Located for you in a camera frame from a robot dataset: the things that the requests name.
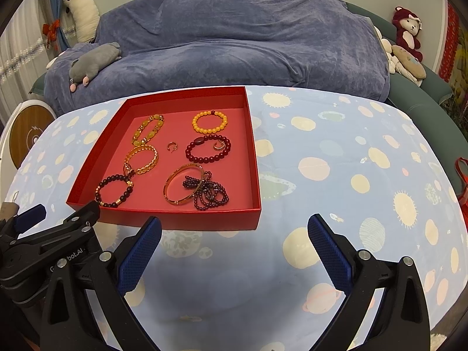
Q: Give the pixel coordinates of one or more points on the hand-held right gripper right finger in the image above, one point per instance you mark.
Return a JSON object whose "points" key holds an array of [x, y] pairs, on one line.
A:
{"points": [[329, 252]]}

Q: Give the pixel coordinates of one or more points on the smooth gold bangle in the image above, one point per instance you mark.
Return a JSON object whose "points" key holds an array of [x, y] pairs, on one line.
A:
{"points": [[165, 184]]}

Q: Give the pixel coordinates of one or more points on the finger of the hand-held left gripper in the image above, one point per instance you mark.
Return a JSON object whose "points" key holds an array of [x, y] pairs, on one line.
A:
{"points": [[82, 215], [31, 215]]}

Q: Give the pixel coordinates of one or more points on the red cardboard box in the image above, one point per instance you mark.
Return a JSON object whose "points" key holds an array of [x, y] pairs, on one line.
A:
{"points": [[239, 175]]}

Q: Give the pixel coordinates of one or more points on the grey plush toy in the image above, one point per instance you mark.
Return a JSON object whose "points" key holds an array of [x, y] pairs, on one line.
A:
{"points": [[91, 62]]}

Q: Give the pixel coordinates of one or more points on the small white plush toy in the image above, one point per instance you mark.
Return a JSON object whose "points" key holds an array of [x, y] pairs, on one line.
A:
{"points": [[387, 47]]}

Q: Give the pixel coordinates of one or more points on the red wall banner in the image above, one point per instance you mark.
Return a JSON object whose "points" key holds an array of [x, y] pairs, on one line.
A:
{"points": [[449, 44]]}

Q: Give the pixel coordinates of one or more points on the red bag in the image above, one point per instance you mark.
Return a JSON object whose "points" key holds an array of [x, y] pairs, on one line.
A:
{"points": [[463, 186]]}

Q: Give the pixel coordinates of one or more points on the cookie plush pillow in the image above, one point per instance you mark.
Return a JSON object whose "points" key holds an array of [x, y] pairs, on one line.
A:
{"points": [[407, 60]]}

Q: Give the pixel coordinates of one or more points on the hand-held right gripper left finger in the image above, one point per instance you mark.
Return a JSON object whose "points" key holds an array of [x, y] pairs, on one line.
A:
{"points": [[140, 252]]}

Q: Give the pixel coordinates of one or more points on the red monkey plush toy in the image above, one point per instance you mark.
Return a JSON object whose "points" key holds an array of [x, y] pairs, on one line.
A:
{"points": [[404, 34]]}

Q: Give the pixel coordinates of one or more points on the planet print tablecloth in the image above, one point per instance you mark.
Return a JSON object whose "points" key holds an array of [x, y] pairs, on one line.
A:
{"points": [[329, 153]]}

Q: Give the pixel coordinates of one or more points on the blue covered sofa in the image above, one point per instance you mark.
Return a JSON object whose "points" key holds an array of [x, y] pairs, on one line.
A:
{"points": [[237, 44]]}

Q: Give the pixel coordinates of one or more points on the brown paper bag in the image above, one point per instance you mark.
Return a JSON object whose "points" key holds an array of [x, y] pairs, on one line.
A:
{"points": [[7, 210]]}

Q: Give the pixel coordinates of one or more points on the white curtain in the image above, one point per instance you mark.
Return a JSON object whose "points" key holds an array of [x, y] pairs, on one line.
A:
{"points": [[18, 55]]}

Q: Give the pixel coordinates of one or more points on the red bow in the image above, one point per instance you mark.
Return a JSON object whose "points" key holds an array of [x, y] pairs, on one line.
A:
{"points": [[51, 31]]}

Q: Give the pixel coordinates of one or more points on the long white plush toy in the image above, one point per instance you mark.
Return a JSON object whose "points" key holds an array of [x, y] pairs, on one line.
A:
{"points": [[86, 11]]}

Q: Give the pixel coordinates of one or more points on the round wooden white appliance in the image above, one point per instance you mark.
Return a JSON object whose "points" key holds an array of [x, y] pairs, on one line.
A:
{"points": [[29, 131]]}

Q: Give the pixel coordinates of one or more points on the green sofa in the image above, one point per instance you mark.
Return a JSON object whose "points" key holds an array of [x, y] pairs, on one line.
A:
{"points": [[420, 102]]}

